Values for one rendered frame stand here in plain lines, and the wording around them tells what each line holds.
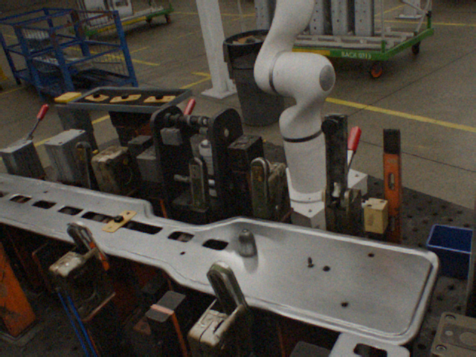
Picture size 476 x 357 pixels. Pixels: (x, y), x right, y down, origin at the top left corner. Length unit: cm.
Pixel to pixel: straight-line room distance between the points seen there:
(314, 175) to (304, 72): 33
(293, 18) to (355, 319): 81
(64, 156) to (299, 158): 65
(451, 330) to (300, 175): 85
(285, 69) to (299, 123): 15
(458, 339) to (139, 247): 62
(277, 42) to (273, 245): 62
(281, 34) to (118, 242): 68
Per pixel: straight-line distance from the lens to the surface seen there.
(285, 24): 131
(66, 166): 138
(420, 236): 143
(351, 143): 96
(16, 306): 138
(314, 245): 90
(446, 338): 66
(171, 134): 110
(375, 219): 89
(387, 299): 79
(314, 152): 138
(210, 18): 497
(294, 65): 127
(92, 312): 101
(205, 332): 71
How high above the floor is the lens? 154
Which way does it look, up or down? 28 degrees down
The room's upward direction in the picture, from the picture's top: 11 degrees counter-clockwise
